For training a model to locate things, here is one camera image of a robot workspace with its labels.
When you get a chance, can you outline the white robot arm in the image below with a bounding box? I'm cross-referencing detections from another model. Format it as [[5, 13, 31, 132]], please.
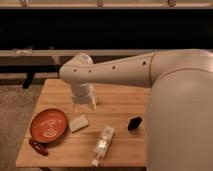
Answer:
[[59, 49, 213, 171]]

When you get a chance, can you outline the black eraser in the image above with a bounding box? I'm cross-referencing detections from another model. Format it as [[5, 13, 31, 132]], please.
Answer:
[[128, 117, 142, 131]]

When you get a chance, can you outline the beige sponge block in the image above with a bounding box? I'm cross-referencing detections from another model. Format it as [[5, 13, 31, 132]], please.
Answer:
[[69, 115, 89, 133]]

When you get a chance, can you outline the red chili pepper toy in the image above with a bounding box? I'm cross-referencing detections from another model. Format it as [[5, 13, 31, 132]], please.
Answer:
[[29, 138, 48, 156]]

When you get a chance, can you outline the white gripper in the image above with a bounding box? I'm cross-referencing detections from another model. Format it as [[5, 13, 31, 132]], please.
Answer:
[[70, 84, 97, 114]]

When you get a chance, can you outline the orange patterned plate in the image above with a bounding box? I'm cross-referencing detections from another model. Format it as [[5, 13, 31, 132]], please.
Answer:
[[29, 108, 68, 143]]

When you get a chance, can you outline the wooden table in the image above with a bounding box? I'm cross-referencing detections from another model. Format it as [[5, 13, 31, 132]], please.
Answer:
[[16, 79, 149, 168]]

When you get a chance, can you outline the white squeeze tube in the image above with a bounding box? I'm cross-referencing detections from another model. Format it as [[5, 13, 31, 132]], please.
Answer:
[[91, 125, 115, 166]]

